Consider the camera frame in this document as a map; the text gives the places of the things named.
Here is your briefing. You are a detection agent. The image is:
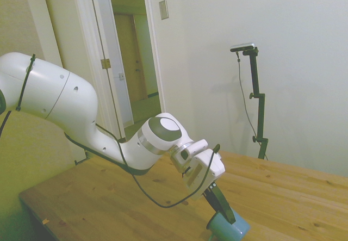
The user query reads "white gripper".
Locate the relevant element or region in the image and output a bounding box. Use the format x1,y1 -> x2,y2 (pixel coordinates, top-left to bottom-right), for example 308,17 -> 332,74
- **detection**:
182,148 -> 237,224

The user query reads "beige wall switch plate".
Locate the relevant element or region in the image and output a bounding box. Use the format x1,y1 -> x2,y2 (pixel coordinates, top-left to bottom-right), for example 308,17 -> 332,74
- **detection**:
158,0 -> 170,21

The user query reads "brown wooden door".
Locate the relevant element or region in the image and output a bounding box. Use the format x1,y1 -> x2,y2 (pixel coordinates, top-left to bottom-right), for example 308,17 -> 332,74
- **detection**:
114,13 -> 148,103

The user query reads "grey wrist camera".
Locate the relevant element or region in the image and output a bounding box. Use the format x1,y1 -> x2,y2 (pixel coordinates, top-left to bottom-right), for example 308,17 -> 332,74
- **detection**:
184,164 -> 204,190

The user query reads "black cable strap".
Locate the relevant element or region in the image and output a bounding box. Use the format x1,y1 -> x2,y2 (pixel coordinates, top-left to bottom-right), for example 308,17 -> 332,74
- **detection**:
15,53 -> 37,112

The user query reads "white open door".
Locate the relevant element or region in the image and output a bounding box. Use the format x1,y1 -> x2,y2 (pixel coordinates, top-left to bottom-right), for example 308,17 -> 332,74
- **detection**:
91,0 -> 135,141

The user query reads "grey camera bar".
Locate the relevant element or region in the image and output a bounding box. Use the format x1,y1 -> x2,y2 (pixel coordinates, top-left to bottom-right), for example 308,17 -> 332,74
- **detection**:
230,42 -> 257,53

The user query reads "blue enamel mug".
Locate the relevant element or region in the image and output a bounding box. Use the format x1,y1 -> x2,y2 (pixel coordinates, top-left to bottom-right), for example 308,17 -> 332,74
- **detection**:
206,209 -> 251,241

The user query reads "black jointed camera stand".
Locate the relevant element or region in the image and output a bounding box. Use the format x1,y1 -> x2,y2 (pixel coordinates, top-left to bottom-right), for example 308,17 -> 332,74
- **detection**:
242,47 -> 270,160

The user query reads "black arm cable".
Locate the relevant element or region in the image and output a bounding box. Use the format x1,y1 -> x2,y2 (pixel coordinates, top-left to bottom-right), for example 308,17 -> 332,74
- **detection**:
0,110 -> 221,209

